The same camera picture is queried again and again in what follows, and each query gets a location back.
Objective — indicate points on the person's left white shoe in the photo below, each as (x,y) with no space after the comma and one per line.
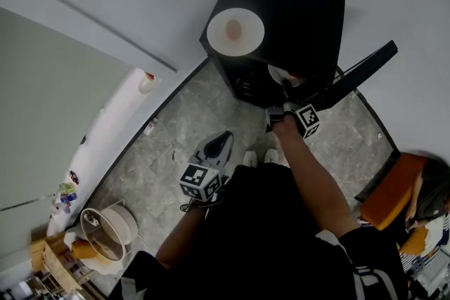
(250,158)

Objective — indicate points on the small white container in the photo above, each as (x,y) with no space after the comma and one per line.
(61,207)

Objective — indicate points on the green packet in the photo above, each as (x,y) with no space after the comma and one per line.
(67,188)

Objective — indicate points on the brown egg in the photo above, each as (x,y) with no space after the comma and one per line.
(233,30)

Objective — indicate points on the orange sofa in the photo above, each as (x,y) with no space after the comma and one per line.
(390,196)

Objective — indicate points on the white plate with strawberries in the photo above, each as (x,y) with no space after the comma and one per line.
(277,73)

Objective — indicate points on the white appliance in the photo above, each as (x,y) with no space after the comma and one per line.
(432,274)

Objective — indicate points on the yellow cushion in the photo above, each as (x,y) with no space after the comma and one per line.
(103,259)

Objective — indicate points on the small white bottle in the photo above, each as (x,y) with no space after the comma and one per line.
(150,127)

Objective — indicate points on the person's right white shoe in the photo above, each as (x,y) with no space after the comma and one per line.
(270,155)

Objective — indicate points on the crumpled white paper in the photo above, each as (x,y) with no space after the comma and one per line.
(93,218)

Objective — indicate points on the white spray bottle red top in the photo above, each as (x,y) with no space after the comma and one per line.
(147,84)

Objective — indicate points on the white pillow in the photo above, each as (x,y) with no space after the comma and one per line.
(436,239)

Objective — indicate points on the person's black clothing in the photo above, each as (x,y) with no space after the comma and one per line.
(260,239)

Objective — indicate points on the person's right forearm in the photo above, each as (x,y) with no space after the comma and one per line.
(313,179)

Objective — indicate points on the white window ledge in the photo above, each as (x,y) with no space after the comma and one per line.
(105,137)

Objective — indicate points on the black mini fridge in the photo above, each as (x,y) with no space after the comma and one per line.
(299,10)

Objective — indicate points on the person's white shoe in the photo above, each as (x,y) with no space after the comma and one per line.
(270,155)
(250,158)

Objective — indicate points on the round beige bin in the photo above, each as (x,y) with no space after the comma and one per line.
(119,232)

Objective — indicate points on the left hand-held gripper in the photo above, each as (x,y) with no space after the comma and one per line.
(200,182)

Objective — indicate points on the white plate with peach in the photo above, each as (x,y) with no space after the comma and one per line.
(218,42)

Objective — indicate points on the orange seat cushion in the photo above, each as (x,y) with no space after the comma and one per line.
(413,242)

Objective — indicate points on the red toy car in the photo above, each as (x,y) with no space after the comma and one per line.
(74,176)

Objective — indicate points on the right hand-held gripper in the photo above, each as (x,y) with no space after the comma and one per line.
(309,121)

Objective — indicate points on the person's left forearm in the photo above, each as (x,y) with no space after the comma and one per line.
(179,239)

